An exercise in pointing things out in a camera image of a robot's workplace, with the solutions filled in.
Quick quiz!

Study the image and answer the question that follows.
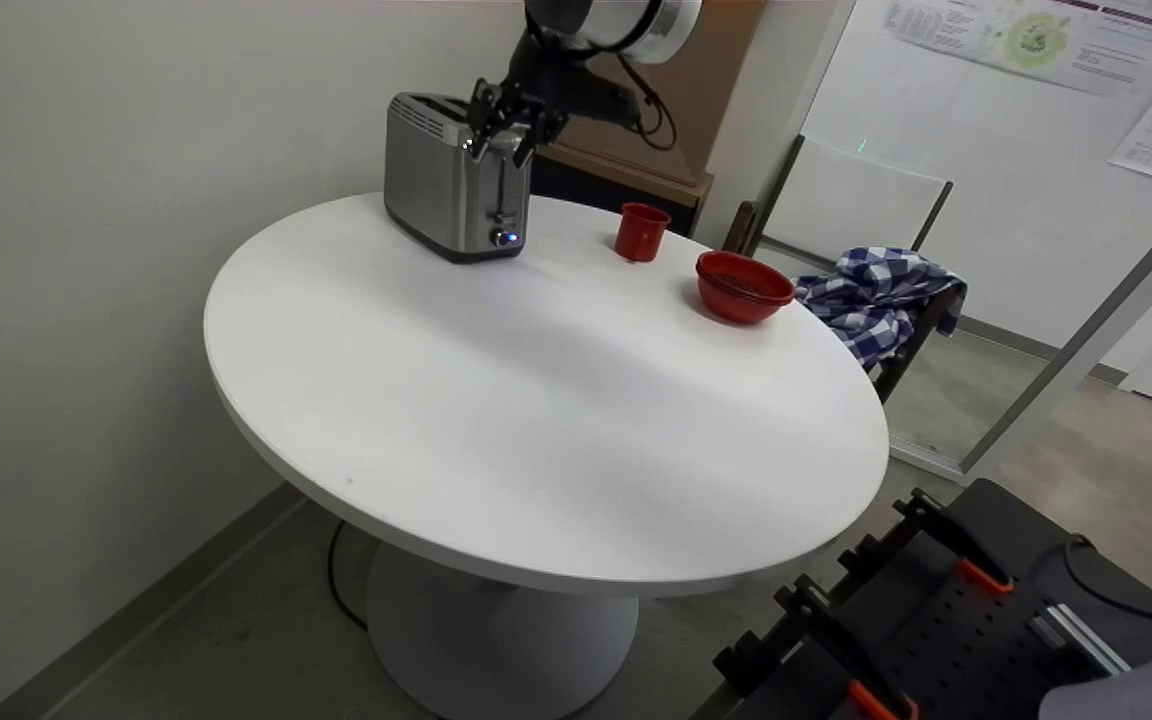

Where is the grey robot base mount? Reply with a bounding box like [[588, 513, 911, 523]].
[[1035, 615, 1152, 720]]

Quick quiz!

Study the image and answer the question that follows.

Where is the silver two-slot toaster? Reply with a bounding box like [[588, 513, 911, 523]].
[[379, 90, 536, 268]]

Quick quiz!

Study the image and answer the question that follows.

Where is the large white wall poster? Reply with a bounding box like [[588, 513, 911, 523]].
[[881, 0, 1152, 100]]

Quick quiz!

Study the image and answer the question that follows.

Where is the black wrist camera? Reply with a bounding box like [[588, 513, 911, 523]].
[[574, 60, 648, 138]]

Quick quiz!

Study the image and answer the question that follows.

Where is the diagonal aluminium bar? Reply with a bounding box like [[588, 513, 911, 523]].
[[958, 176, 1152, 479]]

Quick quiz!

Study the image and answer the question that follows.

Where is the black floor cable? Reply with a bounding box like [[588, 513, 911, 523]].
[[322, 518, 377, 636]]

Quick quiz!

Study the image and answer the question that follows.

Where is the black perforated robot cart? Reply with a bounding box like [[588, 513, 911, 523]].
[[692, 478, 1152, 720]]

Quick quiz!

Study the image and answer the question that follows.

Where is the white table pedestal base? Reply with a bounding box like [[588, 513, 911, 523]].
[[362, 536, 645, 720]]

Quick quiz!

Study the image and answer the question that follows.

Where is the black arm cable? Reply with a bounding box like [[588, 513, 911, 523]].
[[622, 56, 681, 155]]

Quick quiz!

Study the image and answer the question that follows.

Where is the red plastic cup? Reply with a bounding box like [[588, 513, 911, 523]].
[[613, 200, 677, 268]]

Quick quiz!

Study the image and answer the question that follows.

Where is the red plastic bowl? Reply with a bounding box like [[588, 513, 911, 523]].
[[692, 247, 802, 332]]

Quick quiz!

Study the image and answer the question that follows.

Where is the orange black clamp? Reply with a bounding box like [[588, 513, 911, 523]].
[[845, 678, 923, 720], [953, 551, 1022, 606]]

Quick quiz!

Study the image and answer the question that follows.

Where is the blue white checkered cloth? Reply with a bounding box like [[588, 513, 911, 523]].
[[793, 245, 972, 381]]

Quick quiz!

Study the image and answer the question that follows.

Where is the black frame white-back chair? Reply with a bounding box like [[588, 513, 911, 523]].
[[720, 134, 975, 403]]

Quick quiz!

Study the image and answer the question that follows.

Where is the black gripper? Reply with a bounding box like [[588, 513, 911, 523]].
[[463, 28, 605, 171]]

